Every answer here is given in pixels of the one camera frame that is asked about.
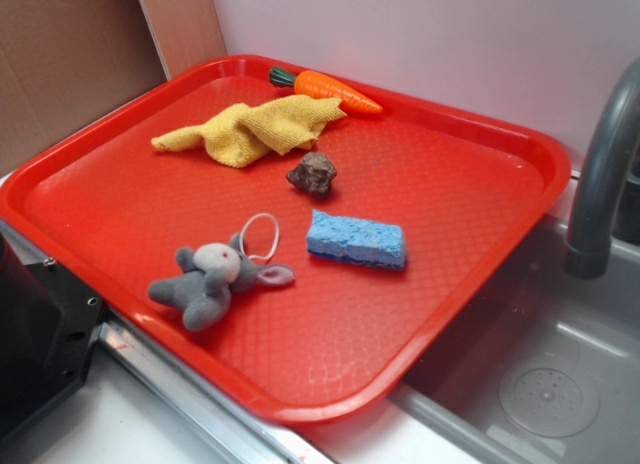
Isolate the blue sponge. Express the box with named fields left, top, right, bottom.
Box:
left=306, top=210, right=407, bottom=270

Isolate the brown rock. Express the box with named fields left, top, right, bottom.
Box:
left=286, top=152, right=338, bottom=200

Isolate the yellow cloth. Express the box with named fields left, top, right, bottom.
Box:
left=151, top=95, right=347, bottom=169

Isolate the red plastic tray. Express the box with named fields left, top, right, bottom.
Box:
left=1, top=56, right=570, bottom=424

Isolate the grey plush bunny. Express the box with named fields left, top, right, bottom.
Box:
left=147, top=213, right=295, bottom=332

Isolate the orange toy carrot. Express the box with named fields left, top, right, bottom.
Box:
left=269, top=66, right=384, bottom=115

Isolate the grey plastic sink basin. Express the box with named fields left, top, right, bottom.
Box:
left=391, top=217, right=639, bottom=463

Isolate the grey sink faucet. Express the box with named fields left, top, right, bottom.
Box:
left=563, top=60, right=639, bottom=279

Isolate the brown cardboard panel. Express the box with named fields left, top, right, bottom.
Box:
left=1, top=0, right=165, bottom=174

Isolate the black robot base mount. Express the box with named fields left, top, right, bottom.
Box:
left=1, top=239, right=106, bottom=445

